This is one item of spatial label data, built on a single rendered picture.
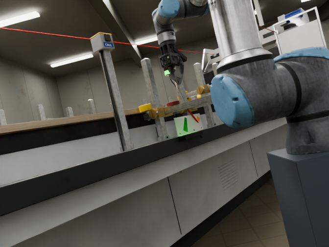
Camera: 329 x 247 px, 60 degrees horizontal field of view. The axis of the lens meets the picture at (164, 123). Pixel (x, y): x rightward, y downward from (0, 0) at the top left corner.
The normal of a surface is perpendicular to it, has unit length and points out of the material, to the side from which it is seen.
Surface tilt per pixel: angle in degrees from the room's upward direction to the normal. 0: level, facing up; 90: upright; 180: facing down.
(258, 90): 88
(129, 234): 90
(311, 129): 70
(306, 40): 90
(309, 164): 90
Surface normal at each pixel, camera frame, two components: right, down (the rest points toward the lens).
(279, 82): 0.15, -0.26
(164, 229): 0.75, -0.19
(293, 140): -0.95, -0.13
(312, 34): -0.62, 0.13
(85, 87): -0.07, -0.01
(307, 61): -0.33, 0.03
